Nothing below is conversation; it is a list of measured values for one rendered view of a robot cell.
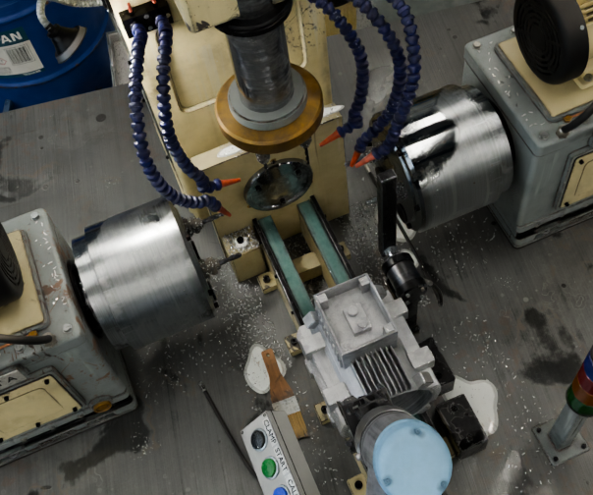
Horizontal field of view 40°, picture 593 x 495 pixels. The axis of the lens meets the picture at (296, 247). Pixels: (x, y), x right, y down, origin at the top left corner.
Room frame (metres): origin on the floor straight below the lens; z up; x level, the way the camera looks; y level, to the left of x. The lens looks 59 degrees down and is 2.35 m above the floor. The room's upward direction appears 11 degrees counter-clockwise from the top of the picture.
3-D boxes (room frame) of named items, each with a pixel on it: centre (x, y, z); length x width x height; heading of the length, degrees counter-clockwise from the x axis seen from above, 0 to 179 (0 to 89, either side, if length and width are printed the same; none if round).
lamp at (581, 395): (0.39, -0.42, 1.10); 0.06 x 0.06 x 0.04
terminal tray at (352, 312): (0.57, -0.07, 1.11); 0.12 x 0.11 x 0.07; 13
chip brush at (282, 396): (0.59, 0.09, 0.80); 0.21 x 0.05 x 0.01; 9
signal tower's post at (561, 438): (0.39, -0.42, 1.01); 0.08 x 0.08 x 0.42; 13
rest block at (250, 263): (0.90, 0.11, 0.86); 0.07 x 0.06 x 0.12; 103
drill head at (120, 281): (0.78, 0.34, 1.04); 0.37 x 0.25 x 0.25; 103
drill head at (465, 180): (0.93, -0.33, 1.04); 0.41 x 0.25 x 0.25; 103
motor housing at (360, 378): (0.53, -0.08, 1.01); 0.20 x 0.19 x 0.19; 13
